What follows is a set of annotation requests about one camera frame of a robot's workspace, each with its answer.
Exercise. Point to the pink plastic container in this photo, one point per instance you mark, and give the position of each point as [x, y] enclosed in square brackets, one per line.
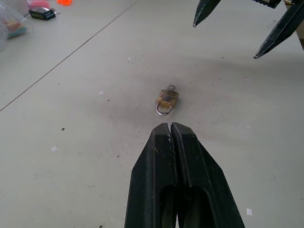
[38, 3]

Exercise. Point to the brass padlock with steel shackle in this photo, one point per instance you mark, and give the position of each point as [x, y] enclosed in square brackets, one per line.
[166, 99]

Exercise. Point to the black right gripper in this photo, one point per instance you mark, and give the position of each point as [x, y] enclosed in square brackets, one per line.
[267, 2]

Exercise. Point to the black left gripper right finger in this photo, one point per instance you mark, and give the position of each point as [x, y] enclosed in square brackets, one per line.
[204, 180]

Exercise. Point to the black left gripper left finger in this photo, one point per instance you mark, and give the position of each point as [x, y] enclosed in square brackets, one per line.
[152, 180]

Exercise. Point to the clear plastic bag with items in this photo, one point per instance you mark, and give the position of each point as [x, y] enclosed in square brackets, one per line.
[12, 23]

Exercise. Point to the black cardboard box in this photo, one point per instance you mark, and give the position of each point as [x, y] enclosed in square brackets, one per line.
[42, 13]

